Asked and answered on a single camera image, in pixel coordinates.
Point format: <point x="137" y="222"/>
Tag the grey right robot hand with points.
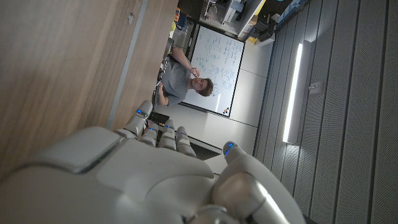
<point x="149" y="174"/>

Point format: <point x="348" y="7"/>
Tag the seated person in grey t-shirt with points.
<point x="175" y="81"/>

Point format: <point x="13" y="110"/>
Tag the long ceiling light strip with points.
<point x="292" y="93"/>

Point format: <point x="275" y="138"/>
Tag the white shelf unit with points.
<point x="231" y="12"/>

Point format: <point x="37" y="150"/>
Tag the small grey ceiling box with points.
<point x="316" y="88"/>

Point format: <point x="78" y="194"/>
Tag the whiteboard with black frame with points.
<point x="224" y="53"/>

